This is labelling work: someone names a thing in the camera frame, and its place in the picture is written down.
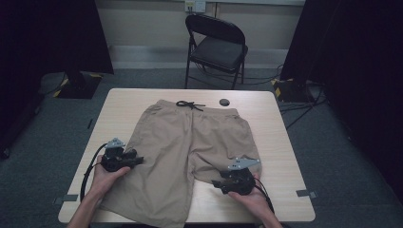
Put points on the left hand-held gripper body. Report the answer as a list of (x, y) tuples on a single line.
[(114, 160)]

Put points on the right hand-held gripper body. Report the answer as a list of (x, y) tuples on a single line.
[(240, 180)]

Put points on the beige shorts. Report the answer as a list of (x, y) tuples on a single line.
[(177, 148)]

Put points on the person's left hand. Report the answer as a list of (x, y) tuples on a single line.
[(106, 180)]

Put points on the person's right hand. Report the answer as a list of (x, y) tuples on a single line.
[(253, 201)]

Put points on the grey tape strip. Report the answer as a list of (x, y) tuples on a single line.
[(306, 193), (65, 199)]

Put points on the black stand base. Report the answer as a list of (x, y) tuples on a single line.
[(79, 87), (293, 91)]

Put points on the black folding chair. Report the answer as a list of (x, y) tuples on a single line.
[(218, 52)]

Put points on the white wall socket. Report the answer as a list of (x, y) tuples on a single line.
[(195, 5)]

